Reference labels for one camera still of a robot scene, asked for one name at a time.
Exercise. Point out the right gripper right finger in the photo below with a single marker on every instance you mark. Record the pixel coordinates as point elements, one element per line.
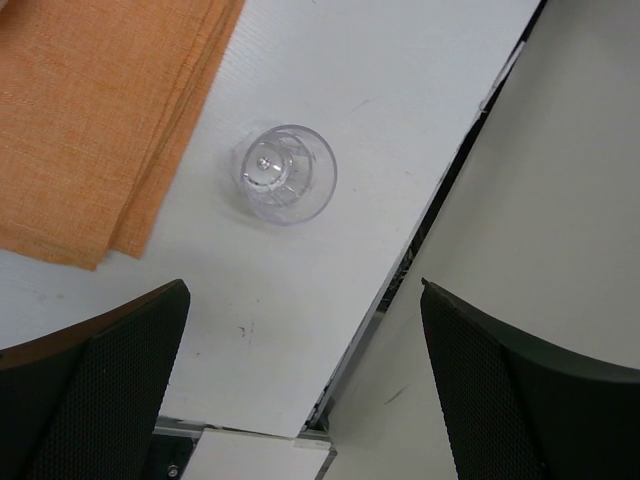
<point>518,407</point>

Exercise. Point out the orange cloth napkin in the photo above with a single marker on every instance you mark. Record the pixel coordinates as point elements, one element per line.
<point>99,100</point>

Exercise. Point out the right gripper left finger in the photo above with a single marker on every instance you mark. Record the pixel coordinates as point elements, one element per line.
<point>82,402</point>

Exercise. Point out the clear drinking glass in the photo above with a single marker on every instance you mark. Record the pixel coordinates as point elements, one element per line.
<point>288,173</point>

